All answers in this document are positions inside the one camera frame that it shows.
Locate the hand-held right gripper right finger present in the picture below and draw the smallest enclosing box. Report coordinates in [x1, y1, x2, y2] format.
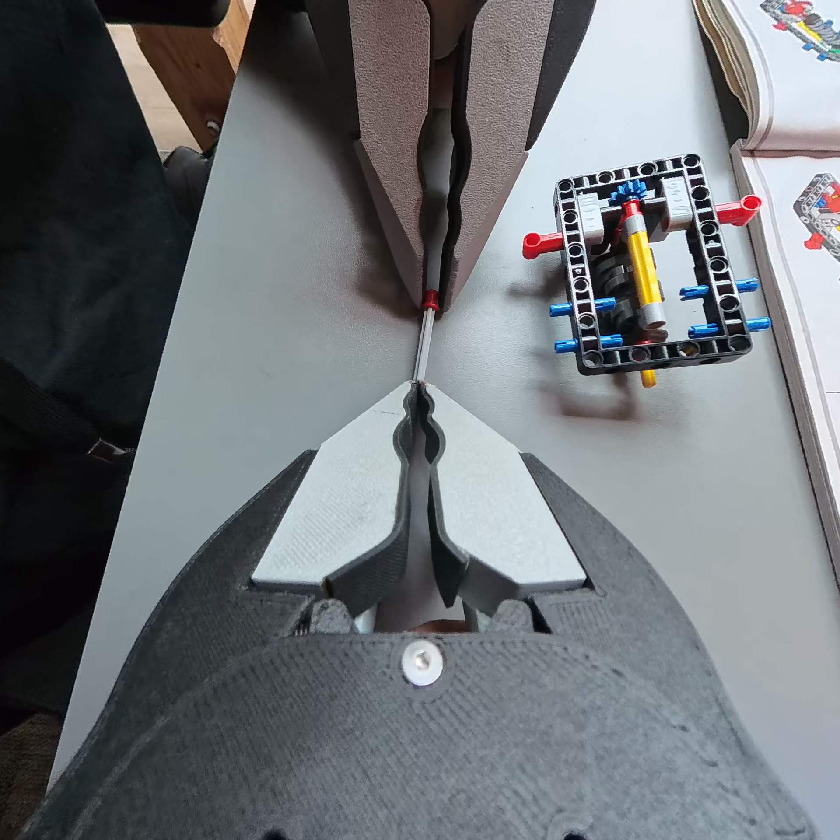
[420, 384, 588, 624]

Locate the person's dark clothing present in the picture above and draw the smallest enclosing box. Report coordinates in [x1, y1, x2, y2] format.
[0, 0, 232, 729]

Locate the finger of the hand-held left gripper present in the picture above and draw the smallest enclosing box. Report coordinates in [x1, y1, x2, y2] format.
[348, 0, 437, 308]
[440, 0, 560, 312]

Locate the lego instruction booklet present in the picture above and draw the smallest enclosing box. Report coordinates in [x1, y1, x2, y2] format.
[692, 0, 840, 585]

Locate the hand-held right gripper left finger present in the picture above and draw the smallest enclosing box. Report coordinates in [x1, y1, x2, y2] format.
[251, 381, 417, 618]

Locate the grey lego axle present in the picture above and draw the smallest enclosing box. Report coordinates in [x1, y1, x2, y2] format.
[412, 308, 435, 383]

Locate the RIGHT marker sign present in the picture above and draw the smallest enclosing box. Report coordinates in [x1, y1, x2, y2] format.
[105, 0, 257, 153]

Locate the black strap with buckle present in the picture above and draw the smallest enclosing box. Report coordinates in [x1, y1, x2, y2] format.
[0, 357, 135, 468]

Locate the black lego frame assembly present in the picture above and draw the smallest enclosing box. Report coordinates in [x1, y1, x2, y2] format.
[523, 153, 772, 389]

